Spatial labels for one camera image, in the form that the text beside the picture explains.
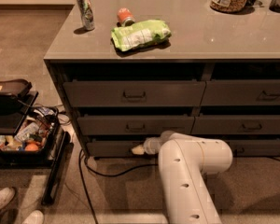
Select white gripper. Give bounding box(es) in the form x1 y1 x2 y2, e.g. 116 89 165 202
131 137 162 155

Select grey drawer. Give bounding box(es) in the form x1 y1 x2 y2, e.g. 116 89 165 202
201 79 280 106
63 81 205 107
77 115 194 135
191 115 280 134
225 139 280 157
87 140 148 158

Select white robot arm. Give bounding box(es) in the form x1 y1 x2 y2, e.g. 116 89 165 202
132 131 232 224

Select grey drawer cabinet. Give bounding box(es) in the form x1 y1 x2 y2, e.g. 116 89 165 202
45 0 280 156

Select black bin of groceries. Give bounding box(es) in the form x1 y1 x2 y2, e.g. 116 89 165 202
0 106 60 166

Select orange fruit in bin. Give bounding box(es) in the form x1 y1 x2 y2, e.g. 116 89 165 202
25 143 39 151

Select green chip bag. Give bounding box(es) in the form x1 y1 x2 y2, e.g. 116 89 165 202
111 20 172 52

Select white shoe lower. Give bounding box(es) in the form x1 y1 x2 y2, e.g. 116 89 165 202
21 210 44 224

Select orange can lying down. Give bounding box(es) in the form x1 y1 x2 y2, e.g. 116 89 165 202
117 7 135 27

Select black tray on cart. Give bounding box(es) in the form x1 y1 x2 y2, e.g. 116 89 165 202
0 78 32 100

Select tall silver drink can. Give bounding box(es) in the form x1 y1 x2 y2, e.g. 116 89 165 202
77 0 95 31

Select black floor cable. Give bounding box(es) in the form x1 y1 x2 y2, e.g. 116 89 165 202
77 148 280 224

